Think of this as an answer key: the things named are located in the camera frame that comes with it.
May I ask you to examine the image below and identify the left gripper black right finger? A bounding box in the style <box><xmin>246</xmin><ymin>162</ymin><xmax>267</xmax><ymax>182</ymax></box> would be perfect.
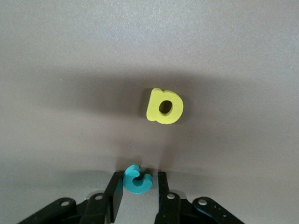
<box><xmin>154</xmin><ymin>172</ymin><xmax>182</xmax><ymax>224</ymax></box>

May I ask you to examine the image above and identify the yellow foam letter a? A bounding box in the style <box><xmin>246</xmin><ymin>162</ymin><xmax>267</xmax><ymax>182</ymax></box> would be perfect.
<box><xmin>146</xmin><ymin>87</ymin><xmax>185</xmax><ymax>125</ymax></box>

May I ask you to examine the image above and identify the teal foam letter c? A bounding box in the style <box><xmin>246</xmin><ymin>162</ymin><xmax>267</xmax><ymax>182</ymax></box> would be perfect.
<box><xmin>122</xmin><ymin>164</ymin><xmax>153</xmax><ymax>195</ymax></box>

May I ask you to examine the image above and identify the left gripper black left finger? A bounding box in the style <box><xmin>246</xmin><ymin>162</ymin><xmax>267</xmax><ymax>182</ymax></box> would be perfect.
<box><xmin>79</xmin><ymin>172</ymin><xmax>124</xmax><ymax>224</ymax></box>

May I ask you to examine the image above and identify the brown table cover sheet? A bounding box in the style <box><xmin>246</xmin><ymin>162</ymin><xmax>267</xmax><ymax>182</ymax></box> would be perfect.
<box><xmin>0</xmin><ymin>0</ymin><xmax>299</xmax><ymax>224</ymax></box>

